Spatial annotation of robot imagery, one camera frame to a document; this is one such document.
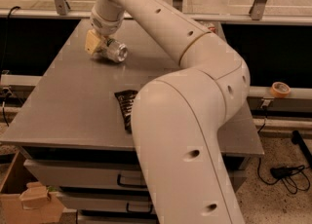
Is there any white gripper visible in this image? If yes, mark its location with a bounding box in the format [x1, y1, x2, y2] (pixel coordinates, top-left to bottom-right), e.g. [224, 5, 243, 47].
[85, 8, 124, 56]

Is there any crushed silver 7up can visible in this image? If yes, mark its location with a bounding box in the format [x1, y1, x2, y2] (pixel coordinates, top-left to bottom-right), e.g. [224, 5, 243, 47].
[97, 38, 128, 63]

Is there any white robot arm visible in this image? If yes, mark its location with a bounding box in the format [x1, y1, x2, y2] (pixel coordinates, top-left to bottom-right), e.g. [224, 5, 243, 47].
[93, 0, 250, 224]

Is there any orange Coca-Cola can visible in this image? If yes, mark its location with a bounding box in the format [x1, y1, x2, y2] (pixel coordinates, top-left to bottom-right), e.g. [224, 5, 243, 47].
[203, 22, 216, 33]

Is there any black snack bar wrapper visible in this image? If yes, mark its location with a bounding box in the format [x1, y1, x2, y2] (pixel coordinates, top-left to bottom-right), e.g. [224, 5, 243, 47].
[114, 90, 137, 132]

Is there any grey drawer cabinet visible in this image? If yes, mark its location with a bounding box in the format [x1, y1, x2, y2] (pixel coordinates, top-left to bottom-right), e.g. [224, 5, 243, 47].
[0, 19, 265, 224]

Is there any cardboard box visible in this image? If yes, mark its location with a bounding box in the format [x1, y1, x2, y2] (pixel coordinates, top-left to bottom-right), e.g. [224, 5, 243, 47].
[0, 153, 64, 224]

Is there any roll of tan tape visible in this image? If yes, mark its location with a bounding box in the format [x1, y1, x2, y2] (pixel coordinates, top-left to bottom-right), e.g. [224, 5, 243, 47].
[270, 82, 291, 98]

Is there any black cable at left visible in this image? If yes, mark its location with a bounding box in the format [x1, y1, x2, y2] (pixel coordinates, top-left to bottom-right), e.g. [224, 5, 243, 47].
[0, 6, 22, 128]

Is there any top drawer with black handle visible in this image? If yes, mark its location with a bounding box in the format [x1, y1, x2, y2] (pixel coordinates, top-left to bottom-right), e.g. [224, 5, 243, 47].
[23, 158, 248, 193]

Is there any drawer with black handle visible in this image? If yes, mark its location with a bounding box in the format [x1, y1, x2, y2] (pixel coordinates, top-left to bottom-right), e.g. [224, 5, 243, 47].
[23, 158, 248, 193]
[57, 191, 155, 214]

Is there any black power adapter with cable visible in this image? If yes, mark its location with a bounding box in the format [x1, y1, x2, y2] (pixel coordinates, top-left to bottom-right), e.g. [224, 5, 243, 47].
[256, 159, 311, 195]

